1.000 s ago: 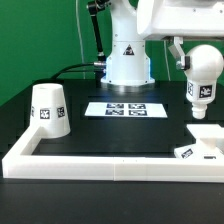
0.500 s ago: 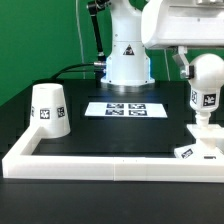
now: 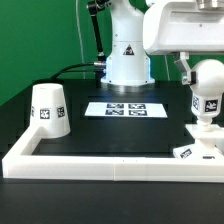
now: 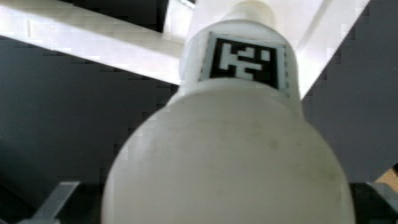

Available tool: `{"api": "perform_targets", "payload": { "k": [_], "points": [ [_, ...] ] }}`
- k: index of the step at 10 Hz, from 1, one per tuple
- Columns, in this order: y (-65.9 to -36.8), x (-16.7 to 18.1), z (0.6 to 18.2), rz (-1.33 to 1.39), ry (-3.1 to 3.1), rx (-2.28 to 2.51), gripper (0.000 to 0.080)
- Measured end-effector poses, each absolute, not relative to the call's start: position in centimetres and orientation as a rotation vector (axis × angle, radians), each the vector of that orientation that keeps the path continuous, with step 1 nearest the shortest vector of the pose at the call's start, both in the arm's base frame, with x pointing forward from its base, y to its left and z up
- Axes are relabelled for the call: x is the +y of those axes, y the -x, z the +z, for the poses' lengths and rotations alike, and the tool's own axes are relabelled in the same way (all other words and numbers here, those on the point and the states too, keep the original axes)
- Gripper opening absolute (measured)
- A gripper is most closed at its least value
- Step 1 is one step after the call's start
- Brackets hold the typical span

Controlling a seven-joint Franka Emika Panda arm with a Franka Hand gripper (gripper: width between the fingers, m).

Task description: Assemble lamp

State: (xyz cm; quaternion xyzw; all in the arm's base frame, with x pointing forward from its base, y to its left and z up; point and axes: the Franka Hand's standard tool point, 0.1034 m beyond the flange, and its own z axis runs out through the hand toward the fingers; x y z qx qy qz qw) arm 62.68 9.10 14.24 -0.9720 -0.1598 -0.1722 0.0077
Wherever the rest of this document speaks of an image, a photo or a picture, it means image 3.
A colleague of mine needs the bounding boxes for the white lamp base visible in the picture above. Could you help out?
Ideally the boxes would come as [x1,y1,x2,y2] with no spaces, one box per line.
[173,124,224,160]

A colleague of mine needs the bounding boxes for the white U-shaped frame wall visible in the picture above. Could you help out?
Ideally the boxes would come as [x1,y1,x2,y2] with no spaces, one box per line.
[2,125,224,183]

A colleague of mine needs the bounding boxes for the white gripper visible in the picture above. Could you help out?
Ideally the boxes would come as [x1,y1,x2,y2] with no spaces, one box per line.
[143,0,224,85]

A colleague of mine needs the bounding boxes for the white lamp shade cone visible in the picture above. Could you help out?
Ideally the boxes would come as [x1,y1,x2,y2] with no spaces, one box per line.
[30,83,70,139]

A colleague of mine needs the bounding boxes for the white lamp bulb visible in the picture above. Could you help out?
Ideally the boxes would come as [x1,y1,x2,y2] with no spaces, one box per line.
[190,59,224,131]

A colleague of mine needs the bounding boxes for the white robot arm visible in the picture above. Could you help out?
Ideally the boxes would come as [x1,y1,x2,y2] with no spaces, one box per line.
[101,0,224,92]

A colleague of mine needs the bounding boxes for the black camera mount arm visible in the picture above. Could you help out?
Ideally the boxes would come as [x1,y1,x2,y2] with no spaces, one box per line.
[87,0,110,61]

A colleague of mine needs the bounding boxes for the white marker tag sheet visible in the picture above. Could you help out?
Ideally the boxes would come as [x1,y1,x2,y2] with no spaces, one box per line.
[85,102,167,118]

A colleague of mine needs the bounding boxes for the black cable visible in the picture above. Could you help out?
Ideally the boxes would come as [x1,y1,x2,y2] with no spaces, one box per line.
[49,61,108,81]

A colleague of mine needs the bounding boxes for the white thin cable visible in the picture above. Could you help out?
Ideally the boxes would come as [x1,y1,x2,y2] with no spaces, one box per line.
[75,0,86,80]

